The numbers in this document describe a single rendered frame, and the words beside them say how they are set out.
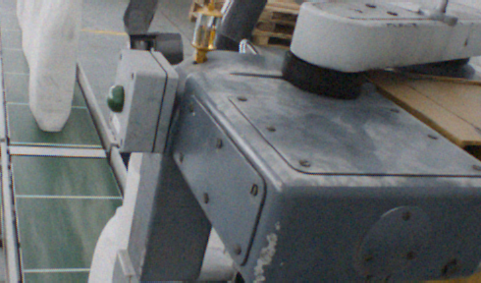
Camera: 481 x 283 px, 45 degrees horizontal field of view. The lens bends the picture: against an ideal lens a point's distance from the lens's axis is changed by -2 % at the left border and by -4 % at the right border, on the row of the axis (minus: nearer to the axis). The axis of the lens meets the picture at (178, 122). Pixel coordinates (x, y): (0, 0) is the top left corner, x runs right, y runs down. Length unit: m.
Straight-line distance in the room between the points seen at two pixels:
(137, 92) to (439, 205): 0.29
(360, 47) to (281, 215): 0.25
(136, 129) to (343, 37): 0.22
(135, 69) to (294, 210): 0.24
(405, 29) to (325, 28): 0.12
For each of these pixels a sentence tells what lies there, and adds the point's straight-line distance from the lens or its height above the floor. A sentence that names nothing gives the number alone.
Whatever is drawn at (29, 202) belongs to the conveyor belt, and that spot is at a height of 0.38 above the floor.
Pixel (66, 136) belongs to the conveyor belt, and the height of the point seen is 0.38.
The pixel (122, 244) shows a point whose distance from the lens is 1.11.
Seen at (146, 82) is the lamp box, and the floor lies 1.32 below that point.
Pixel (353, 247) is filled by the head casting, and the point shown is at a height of 1.28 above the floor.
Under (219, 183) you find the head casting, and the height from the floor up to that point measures 1.28.
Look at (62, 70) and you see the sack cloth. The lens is 2.58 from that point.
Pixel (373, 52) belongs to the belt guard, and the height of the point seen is 1.39.
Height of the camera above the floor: 1.51
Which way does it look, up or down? 22 degrees down
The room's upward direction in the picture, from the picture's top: 12 degrees clockwise
